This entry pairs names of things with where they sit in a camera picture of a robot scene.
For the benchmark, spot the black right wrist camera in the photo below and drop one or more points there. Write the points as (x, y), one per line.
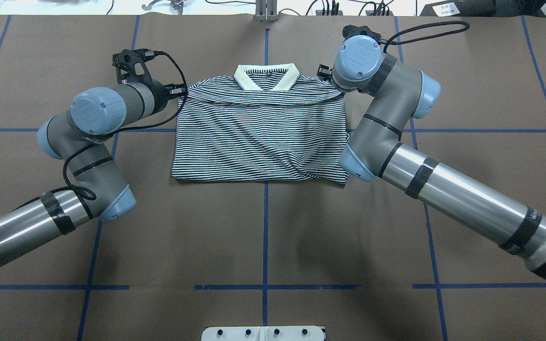
(352, 30)

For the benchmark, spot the striped polo shirt white collar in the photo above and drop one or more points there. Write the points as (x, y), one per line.
(264, 123)

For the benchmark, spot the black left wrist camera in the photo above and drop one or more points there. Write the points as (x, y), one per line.
(130, 66)

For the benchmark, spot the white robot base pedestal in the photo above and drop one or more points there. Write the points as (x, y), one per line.
(265, 333)

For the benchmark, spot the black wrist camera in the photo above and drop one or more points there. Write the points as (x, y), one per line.
(130, 66)
(352, 30)

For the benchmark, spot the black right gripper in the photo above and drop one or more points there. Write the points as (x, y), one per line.
(324, 72)

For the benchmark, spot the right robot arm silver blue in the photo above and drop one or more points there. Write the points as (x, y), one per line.
(401, 93)

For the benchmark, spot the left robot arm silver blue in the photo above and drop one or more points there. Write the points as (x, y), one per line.
(97, 188)

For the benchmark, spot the aluminium frame post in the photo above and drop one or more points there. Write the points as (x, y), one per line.
(266, 11)

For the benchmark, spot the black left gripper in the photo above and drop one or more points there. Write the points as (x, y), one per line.
(159, 94)

